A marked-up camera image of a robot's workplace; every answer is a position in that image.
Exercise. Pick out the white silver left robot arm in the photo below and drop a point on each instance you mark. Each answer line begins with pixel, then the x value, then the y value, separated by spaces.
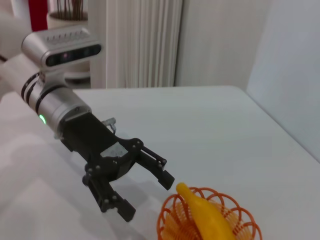
pixel 57 107

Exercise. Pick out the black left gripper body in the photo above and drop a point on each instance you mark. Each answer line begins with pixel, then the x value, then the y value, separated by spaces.
pixel 95 142

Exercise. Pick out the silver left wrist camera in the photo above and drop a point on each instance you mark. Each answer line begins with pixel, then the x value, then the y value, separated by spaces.
pixel 60 47

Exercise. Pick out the red panel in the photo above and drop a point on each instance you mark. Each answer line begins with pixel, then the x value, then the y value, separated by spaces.
pixel 37 15

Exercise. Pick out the white planter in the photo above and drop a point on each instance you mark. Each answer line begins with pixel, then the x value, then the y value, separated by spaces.
pixel 60 22

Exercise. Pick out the brown dry sticks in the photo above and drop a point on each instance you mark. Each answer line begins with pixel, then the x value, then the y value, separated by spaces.
pixel 72 8

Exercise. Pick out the white pleated curtain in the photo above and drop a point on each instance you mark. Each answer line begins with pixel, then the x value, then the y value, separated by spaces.
pixel 145 42

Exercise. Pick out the yellow banana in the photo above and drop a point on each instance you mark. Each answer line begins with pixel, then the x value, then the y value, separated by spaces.
pixel 210 217

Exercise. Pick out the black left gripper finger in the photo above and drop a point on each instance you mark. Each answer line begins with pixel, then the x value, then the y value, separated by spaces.
pixel 165 178
pixel 120 205

